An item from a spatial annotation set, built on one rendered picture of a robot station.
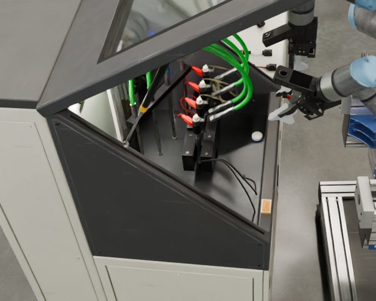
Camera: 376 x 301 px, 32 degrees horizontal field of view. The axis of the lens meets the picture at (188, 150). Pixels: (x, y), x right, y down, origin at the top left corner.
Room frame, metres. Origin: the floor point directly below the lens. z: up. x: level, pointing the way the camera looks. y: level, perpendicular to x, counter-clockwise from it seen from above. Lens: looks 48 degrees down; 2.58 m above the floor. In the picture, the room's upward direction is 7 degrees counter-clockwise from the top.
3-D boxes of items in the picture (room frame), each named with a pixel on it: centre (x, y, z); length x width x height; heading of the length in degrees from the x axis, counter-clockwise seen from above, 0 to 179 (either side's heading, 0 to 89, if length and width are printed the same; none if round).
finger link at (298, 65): (1.51, -0.37, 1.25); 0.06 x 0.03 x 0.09; 77
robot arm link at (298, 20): (1.52, -0.37, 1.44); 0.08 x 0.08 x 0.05
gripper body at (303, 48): (1.52, -0.37, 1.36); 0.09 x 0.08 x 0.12; 77
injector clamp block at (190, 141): (1.59, -0.06, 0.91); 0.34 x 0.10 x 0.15; 167
